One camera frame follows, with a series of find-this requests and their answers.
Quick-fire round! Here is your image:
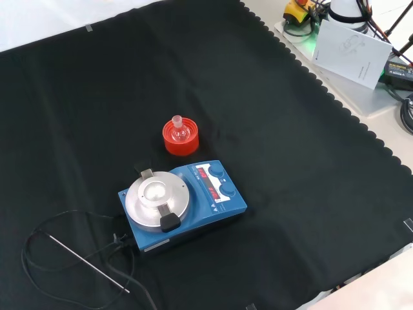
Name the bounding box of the orange plastic flask stand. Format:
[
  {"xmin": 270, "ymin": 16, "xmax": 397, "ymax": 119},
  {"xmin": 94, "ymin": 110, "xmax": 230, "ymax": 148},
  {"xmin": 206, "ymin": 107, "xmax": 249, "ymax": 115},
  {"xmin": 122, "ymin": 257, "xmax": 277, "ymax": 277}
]
[{"xmin": 162, "ymin": 118, "xmax": 200, "ymax": 157}]

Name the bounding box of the thin black probe cable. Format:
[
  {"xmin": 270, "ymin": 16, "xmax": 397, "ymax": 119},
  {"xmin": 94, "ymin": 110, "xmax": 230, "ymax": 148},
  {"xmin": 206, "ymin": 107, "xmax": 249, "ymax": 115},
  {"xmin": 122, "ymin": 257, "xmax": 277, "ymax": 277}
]
[{"xmin": 21, "ymin": 209, "xmax": 136, "ymax": 301}]

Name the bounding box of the black power adapter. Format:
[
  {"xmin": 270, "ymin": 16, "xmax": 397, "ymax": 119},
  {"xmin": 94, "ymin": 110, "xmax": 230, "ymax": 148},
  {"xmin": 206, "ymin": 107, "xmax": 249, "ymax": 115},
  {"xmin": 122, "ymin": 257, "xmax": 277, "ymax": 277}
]
[{"xmin": 380, "ymin": 59, "xmax": 413, "ymax": 91}]

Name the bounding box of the metal probe rod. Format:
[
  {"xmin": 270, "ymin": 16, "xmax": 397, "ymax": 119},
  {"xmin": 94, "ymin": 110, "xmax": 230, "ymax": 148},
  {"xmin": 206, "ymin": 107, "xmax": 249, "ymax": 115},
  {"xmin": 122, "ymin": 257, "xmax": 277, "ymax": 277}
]
[{"xmin": 48, "ymin": 234, "xmax": 131, "ymax": 294}]

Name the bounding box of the blue base heater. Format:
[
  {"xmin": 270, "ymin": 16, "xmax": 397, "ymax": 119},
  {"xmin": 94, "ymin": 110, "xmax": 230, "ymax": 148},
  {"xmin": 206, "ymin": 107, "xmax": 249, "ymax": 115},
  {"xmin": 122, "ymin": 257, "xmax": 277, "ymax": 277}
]
[{"xmin": 117, "ymin": 160, "xmax": 248, "ymax": 256}]

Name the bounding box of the black cloth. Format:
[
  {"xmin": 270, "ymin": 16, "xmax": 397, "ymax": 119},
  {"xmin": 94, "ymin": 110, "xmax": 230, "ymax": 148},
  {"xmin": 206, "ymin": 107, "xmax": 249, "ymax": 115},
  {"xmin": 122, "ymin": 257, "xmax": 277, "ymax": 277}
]
[{"xmin": 0, "ymin": 0, "xmax": 413, "ymax": 310}]

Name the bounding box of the grey base plate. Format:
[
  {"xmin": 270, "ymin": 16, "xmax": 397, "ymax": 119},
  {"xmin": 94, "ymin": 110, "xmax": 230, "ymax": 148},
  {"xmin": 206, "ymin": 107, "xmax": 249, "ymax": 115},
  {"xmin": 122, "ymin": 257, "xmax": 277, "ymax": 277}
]
[{"xmin": 274, "ymin": 19, "xmax": 401, "ymax": 118}]

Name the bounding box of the white paper booklet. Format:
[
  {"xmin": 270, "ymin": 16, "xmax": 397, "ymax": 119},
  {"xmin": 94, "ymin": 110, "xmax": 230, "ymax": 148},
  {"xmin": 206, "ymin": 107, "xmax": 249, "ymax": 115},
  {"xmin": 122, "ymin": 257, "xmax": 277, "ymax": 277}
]
[{"xmin": 311, "ymin": 19, "xmax": 394, "ymax": 90}]

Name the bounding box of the clear round-bottom flask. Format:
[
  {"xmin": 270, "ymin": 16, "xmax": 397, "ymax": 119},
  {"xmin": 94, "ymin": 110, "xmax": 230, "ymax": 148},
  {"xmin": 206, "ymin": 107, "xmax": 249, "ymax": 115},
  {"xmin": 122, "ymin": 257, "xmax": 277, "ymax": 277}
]
[{"xmin": 170, "ymin": 115, "xmax": 188, "ymax": 143}]

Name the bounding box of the thick black power cable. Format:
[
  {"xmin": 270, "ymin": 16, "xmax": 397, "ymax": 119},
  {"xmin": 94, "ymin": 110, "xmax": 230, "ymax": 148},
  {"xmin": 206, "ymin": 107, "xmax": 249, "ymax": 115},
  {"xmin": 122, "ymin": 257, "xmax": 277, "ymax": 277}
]
[{"xmin": 105, "ymin": 235, "xmax": 159, "ymax": 310}]

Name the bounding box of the black tripod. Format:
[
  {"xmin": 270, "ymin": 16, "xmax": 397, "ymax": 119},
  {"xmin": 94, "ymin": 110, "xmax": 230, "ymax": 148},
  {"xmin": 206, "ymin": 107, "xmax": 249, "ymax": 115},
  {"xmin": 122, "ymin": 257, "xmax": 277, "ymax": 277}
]
[{"xmin": 383, "ymin": 0, "xmax": 413, "ymax": 65}]

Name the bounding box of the black coiled cable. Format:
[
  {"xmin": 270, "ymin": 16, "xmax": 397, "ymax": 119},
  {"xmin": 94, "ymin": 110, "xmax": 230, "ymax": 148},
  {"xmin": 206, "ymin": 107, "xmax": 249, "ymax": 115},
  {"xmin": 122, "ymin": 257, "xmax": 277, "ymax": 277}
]
[{"xmin": 399, "ymin": 93, "xmax": 413, "ymax": 136}]

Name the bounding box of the yellow stop button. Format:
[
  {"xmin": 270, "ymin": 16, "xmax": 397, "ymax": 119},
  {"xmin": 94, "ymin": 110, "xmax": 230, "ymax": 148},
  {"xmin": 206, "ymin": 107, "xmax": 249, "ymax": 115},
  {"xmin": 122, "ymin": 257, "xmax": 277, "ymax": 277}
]
[{"xmin": 283, "ymin": 0, "xmax": 319, "ymax": 25}]

